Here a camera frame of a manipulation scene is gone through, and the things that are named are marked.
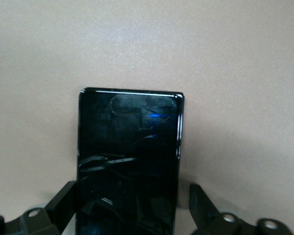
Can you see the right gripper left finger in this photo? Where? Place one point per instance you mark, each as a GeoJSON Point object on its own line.
{"type": "Point", "coordinates": [51, 220]}

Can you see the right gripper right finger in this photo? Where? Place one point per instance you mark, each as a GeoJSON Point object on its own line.
{"type": "Point", "coordinates": [210, 220]}

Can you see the black slab smartphone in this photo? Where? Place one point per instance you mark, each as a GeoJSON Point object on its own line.
{"type": "Point", "coordinates": [127, 147]}

